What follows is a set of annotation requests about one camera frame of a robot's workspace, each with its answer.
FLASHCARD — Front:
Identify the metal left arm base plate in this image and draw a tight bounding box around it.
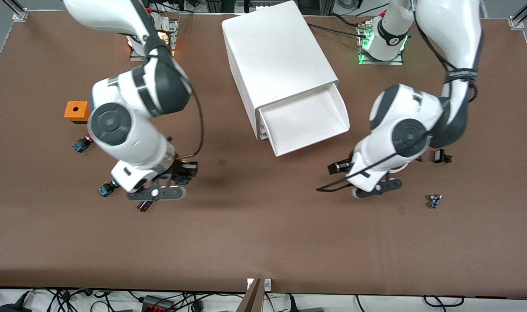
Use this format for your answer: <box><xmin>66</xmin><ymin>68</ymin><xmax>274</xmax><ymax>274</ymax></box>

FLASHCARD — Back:
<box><xmin>358</xmin><ymin>22</ymin><xmax>405</xmax><ymax>66</ymax></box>

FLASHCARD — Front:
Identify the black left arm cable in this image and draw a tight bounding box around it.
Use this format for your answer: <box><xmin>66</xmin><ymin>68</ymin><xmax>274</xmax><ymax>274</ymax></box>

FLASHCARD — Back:
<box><xmin>316</xmin><ymin>9</ymin><xmax>480</xmax><ymax>192</ymax></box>

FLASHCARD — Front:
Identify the black orange power strip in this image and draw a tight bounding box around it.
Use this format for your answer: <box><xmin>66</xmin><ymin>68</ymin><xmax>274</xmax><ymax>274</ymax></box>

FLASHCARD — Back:
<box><xmin>141</xmin><ymin>295</ymin><xmax>176</xmax><ymax>312</ymax></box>

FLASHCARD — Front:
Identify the black looped floor cable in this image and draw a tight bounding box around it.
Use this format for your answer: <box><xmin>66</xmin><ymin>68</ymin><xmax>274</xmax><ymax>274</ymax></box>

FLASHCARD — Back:
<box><xmin>423</xmin><ymin>295</ymin><xmax>466</xmax><ymax>309</ymax></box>

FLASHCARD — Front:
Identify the white metal bracket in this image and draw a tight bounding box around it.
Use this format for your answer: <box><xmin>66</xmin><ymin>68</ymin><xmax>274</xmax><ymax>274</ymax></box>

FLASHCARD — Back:
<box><xmin>246</xmin><ymin>278</ymin><xmax>272</xmax><ymax>291</ymax></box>

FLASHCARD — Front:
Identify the white plastic drawer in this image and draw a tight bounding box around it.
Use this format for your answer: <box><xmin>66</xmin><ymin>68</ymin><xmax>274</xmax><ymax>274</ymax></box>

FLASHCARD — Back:
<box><xmin>258</xmin><ymin>83</ymin><xmax>351</xmax><ymax>157</ymax></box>

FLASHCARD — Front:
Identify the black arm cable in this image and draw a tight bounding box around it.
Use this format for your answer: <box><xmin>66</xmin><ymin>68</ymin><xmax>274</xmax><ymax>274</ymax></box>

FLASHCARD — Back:
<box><xmin>176</xmin><ymin>84</ymin><xmax>205</xmax><ymax>159</ymax></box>
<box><xmin>316</xmin><ymin>9</ymin><xmax>480</xmax><ymax>192</ymax></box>

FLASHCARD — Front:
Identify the brown wooden post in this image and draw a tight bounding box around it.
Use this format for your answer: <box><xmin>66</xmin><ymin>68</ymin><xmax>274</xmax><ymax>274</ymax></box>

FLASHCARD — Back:
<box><xmin>236</xmin><ymin>278</ymin><xmax>264</xmax><ymax>312</ymax></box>

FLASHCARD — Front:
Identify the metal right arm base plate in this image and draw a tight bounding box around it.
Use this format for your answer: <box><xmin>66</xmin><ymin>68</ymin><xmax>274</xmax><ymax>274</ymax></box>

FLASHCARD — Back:
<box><xmin>128</xmin><ymin>18</ymin><xmax>179</xmax><ymax>61</ymax></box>

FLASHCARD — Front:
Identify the orange box with hole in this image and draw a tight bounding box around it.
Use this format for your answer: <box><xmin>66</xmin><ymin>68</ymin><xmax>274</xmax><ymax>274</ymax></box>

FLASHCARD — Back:
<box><xmin>64</xmin><ymin>101</ymin><xmax>91</xmax><ymax>124</ymax></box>

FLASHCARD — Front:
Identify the white drawer cabinet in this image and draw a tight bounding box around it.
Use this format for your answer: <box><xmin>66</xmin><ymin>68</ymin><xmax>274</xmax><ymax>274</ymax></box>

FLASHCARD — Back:
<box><xmin>221</xmin><ymin>0</ymin><xmax>339</xmax><ymax>141</ymax></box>

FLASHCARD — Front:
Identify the aluminium frame corner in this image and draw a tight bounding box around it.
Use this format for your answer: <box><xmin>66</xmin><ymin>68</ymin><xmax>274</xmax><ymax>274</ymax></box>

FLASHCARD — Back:
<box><xmin>508</xmin><ymin>0</ymin><xmax>527</xmax><ymax>31</ymax></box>
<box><xmin>3</xmin><ymin>0</ymin><xmax>29</xmax><ymax>22</ymax></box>

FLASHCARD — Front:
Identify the black base power cable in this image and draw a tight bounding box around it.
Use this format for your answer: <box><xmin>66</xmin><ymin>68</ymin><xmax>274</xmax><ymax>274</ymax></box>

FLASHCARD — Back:
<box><xmin>308</xmin><ymin>23</ymin><xmax>371</xmax><ymax>39</ymax></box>

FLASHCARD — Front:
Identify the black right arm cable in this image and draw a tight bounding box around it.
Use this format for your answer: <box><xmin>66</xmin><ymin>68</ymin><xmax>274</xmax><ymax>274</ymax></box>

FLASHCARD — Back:
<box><xmin>176</xmin><ymin>84</ymin><xmax>205</xmax><ymax>159</ymax></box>

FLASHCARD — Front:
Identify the red push button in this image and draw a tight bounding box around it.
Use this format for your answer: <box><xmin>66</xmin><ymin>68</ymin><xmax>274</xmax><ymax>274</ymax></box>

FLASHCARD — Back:
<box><xmin>72</xmin><ymin>135</ymin><xmax>94</xmax><ymax>153</ymax></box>

